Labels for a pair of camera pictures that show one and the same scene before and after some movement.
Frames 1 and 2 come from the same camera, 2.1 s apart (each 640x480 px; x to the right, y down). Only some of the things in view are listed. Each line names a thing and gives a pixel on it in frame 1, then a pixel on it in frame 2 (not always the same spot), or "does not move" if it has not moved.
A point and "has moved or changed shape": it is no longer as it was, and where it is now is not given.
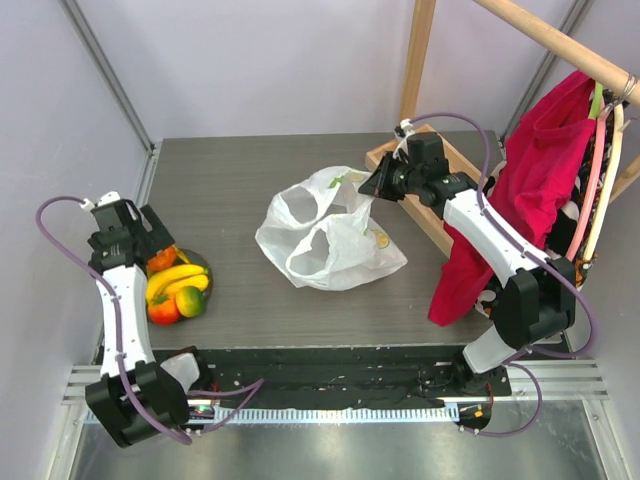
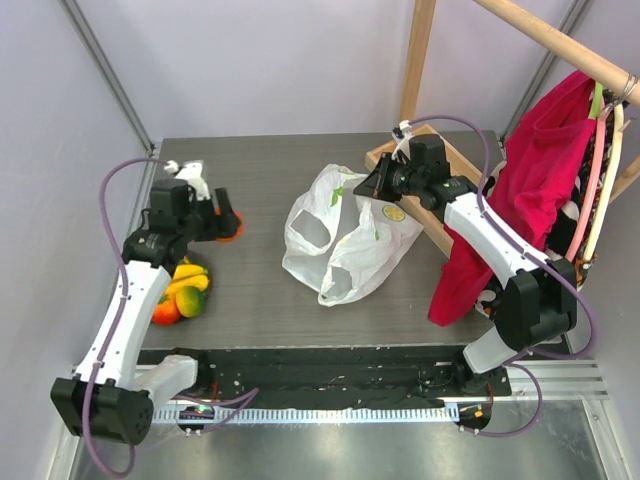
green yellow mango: (190, 301) does not move
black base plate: (342, 376) does not move
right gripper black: (388, 176) does not move
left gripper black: (157, 238) -> (224, 225)
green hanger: (596, 99) does not move
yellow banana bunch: (169, 280) does not move
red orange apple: (164, 310) does not move
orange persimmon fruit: (164, 258) has moved or changed shape
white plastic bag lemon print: (318, 229) has moved or changed shape
